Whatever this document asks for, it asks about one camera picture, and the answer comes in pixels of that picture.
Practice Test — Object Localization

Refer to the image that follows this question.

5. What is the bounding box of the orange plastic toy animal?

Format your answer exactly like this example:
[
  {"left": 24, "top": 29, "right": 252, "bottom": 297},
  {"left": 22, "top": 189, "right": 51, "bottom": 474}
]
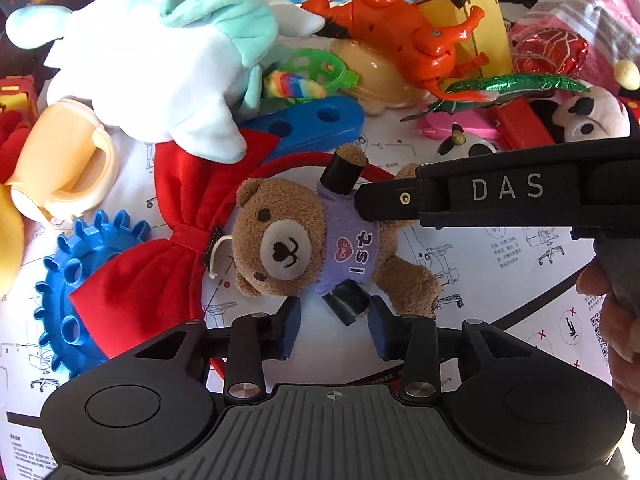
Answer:
[{"left": 301, "top": 0, "right": 488, "bottom": 101}]

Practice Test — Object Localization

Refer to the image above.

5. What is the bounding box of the green foil fish balloon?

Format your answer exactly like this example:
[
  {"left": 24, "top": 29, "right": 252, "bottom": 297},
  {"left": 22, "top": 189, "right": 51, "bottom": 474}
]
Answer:
[{"left": 402, "top": 72, "right": 591, "bottom": 121}]

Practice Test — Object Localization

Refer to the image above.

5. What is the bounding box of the brown teddy bear purple shirt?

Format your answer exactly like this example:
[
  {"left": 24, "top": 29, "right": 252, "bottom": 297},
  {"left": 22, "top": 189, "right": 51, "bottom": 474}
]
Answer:
[{"left": 234, "top": 144, "right": 443, "bottom": 326}]

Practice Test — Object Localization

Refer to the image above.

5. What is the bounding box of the red foil heart balloon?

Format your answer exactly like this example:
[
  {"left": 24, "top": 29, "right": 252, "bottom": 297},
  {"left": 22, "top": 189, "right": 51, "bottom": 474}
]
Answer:
[{"left": 510, "top": 27, "right": 590, "bottom": 78}]

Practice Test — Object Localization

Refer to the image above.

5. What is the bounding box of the green plastic wheel toy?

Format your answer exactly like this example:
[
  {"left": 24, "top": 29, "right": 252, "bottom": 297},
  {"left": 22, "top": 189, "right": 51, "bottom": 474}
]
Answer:
[{"left": 270, "top": 48, "right": 361, "bottom": 96}]

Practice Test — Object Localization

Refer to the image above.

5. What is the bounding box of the white printed instruction sheet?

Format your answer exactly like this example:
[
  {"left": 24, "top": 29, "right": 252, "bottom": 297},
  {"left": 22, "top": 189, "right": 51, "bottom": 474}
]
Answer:
[{"left": 0, "top": 0, "right": 640, "bottom": 480}]

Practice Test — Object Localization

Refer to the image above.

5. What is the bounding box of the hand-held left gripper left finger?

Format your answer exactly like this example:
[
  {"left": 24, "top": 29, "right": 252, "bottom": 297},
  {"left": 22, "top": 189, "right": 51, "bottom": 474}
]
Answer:
[{"left": 131, "top": 298, "right": 304, "bottom": 406}]

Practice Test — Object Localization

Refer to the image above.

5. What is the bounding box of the red plush toy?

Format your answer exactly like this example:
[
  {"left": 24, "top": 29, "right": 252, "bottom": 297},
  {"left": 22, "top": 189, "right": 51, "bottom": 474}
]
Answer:
[{"left": 0, "top": 110, "right": 32, "bottom": 163}]

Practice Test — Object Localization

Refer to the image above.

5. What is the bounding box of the person's right hand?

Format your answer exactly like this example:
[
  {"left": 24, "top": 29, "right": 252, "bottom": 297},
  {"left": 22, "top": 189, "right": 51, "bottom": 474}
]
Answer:
[{"left": 575, "top": 260, "right": 640, "bottom": 466}]

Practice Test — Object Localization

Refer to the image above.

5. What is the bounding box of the beige plastic shell toy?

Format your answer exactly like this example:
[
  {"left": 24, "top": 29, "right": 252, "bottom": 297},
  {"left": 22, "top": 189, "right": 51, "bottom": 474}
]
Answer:
[{"left": 330, "top": 40, "right": 436, "bottom": 116}]

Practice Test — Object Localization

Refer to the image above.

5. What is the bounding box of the panda toy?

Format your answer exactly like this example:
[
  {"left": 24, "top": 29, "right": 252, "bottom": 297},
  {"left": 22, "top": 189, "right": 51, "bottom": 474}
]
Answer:
[{"left": 437, "top": 122, "right": 501, "bottom": 162}]

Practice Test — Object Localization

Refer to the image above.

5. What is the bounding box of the pink plastic toy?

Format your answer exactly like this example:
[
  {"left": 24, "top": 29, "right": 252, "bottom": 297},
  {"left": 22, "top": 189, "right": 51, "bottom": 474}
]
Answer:
[{"left": 417, "top": 110, "right": 501, "bottom": 141}]

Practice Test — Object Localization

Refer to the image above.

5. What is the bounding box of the mouse plush toy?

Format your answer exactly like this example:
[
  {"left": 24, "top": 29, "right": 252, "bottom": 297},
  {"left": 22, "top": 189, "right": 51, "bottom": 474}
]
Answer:
[{"left": 527, "top": 85, "right": 640, "bottom": 147}]

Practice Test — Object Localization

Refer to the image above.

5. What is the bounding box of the red bow headband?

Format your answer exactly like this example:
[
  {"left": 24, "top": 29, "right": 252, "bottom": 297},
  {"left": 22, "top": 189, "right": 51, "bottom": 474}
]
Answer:
[{"left": 69, "top": 127, "right": 401, "bottom": 386}]

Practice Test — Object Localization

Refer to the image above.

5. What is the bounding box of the blue plastic gear toy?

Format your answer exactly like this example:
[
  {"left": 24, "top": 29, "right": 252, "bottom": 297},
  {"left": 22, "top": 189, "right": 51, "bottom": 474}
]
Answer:
[{"left": 32, "top": 210, "right": 151, "bottom": 378}]

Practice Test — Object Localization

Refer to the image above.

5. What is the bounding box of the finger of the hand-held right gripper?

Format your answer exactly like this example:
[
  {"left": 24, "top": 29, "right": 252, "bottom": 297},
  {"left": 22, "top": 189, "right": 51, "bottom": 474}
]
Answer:
[{"left": 352, "top": 177, "right": 426, "bottom": 223}]

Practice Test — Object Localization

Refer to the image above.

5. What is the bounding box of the cream egg toy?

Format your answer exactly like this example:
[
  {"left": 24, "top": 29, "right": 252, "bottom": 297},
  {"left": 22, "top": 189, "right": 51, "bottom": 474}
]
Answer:
[{"left": 614, "top": 59, "right": 640, "bottom": 86}]

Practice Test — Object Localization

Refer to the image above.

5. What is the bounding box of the yellow translucent plastic ball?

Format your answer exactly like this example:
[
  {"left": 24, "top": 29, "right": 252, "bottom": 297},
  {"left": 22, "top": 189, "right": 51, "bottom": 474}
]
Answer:
[{"left": 0, "top": 182, "right": 26, "bottom": 301}]

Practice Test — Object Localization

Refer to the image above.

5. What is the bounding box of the red plastic case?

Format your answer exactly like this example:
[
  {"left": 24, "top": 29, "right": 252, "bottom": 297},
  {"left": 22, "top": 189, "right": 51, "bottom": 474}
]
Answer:
[{"left": 492, "top": 97, "right": 556, "bottom": 151}]

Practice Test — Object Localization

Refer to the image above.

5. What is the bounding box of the blue perforated plastic bar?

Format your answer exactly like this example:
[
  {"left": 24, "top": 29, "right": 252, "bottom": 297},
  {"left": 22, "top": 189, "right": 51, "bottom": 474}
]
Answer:
[{"left": 237, "top": 96, "right": 366, "bottom": 156}]

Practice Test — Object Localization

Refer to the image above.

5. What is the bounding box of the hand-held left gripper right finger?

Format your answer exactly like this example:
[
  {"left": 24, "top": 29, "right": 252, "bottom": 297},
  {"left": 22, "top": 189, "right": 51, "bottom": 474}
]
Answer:
[{"left": 367, "top": 296, "right": 543, "bottom": 406}]

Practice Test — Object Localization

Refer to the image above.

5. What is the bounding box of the white teal plush bunny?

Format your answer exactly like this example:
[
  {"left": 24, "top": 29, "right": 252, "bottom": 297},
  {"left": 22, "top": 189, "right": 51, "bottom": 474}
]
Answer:
[{"left": 5, "top": 0, "right": 326, "bottom": 163}]

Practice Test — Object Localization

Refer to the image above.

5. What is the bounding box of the pink towel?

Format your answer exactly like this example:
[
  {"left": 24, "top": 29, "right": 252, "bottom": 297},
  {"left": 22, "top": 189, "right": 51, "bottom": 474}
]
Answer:
[{"left": 515, "top": 0, "right": 640, "bottom": 106}]

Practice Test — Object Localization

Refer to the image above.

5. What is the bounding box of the rainbow striped toy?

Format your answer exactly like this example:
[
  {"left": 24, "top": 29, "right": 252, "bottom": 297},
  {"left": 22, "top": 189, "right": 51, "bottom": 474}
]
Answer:
[{"left": 263, "top": 71, "right": 327, "bottom": 101}]

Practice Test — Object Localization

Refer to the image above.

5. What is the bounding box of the yellow card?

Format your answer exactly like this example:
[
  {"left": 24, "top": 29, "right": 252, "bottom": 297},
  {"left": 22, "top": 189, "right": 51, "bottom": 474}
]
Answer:
[{"left": 417, "top": 0, "right": 513, "bottom": 86}]

